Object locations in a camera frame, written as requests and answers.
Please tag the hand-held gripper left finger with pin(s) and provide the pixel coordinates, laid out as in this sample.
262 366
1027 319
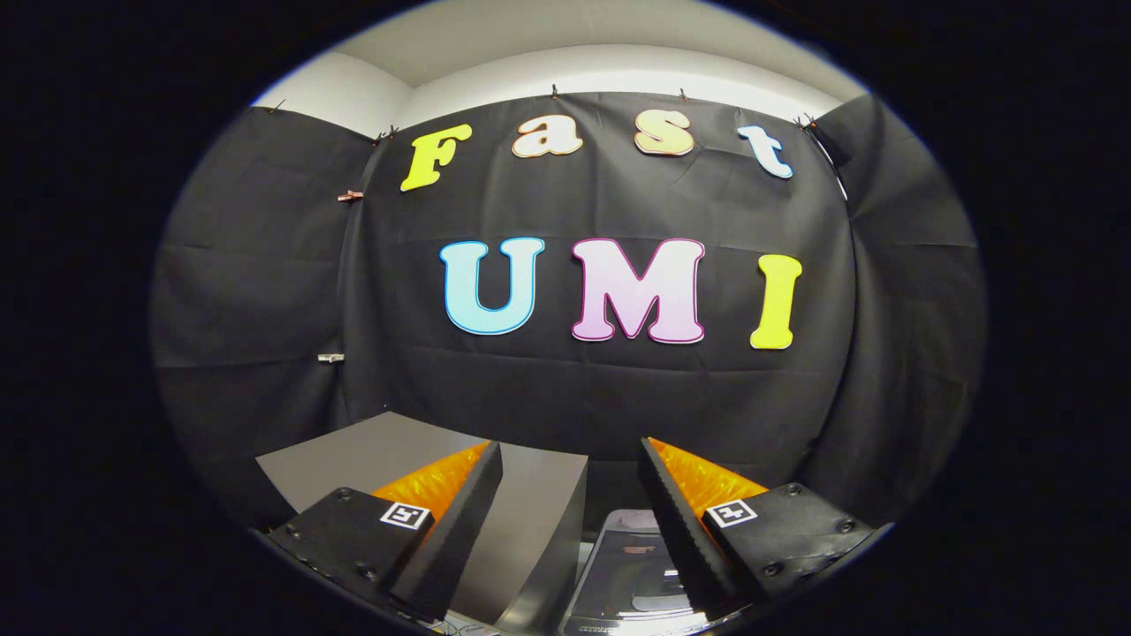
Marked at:
459 530

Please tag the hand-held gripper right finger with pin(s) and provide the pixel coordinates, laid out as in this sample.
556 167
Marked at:
685 530

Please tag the dark washing machine lid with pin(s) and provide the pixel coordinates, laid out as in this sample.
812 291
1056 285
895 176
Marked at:
632 565

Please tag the grey box cabinet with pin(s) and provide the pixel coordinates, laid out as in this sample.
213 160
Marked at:
539 512

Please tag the black backdrop cloth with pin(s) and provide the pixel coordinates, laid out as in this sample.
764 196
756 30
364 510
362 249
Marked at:
618 389

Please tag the pink clip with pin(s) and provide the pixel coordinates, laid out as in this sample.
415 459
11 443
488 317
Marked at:
350 195

